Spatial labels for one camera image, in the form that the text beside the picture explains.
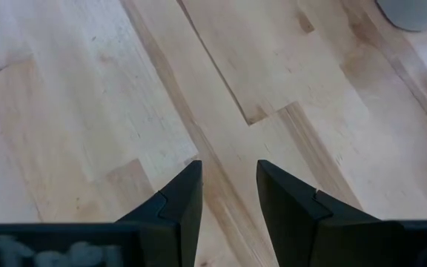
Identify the grey plastic bin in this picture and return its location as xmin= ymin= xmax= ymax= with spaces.
xmin=375 ymin=0 xmax=427 ymax=33

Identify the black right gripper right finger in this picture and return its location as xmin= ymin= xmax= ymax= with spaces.
xmin=256 ymin=159 xmax=403 ymax=267

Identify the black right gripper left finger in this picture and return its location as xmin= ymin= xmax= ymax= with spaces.
xmin=116 ymin=159 xmax=204 ymax=267

